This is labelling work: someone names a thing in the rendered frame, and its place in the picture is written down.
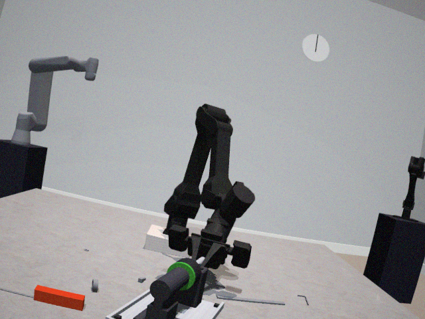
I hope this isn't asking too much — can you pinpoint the green ring spacer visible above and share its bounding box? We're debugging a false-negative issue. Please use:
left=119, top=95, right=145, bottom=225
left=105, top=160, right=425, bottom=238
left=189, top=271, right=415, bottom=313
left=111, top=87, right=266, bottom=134
left=167, top=262, right=195, bottom=290

